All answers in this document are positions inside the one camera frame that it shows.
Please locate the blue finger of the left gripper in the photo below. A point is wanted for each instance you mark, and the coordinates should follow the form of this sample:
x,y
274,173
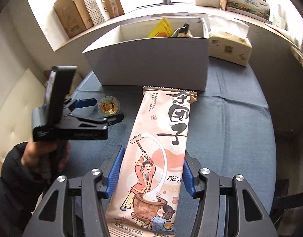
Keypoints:
x,y
84,103

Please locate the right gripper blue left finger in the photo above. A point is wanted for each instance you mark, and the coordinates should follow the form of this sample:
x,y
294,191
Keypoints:
x,y
111,173

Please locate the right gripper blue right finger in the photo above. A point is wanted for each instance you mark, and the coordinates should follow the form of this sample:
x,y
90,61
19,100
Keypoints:
x,y
189,175

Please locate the jelly cup one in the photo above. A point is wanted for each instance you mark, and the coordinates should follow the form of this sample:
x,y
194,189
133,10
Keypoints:
x,y
108,105

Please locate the brown long snack pack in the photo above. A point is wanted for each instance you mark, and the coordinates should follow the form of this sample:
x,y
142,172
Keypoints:
x,y
146,197

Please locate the yellow snack bag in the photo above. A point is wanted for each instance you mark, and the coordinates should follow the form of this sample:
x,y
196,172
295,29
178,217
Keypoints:
x,y
163,29

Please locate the silver dark snack bag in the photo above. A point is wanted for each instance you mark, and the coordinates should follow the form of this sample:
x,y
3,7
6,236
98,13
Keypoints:
x,y
183,31

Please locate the person's left hand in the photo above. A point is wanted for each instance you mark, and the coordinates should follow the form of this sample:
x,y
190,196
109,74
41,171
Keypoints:
x,y
34,150

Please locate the cream leather sofa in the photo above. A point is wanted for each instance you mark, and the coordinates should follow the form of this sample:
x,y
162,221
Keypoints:
x,y
15,113

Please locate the blue table cloth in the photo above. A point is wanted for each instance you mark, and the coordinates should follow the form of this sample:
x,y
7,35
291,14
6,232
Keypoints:
x,y
230,138

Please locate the grey open storage box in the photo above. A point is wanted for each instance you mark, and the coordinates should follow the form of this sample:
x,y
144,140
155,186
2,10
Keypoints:
x,y
127,56

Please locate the large brown cardboard box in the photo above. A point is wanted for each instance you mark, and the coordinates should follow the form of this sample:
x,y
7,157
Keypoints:
x,y
73,16

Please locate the white dotted paper bag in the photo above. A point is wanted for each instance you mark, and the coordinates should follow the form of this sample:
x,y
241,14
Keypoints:
x,y
97,11

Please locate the small brown cardboard box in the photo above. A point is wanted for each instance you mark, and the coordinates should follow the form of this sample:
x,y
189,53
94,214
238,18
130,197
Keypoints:
x,y
116,8

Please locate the tissue pack beige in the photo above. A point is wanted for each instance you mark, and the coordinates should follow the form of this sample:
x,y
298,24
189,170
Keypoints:
x,y
228,40

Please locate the wooden side shelf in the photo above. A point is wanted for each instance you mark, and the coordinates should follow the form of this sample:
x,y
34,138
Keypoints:
x,y
297,54

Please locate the printed landscape tissue box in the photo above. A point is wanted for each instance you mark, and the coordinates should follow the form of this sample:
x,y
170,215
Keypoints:
x,y
259,8

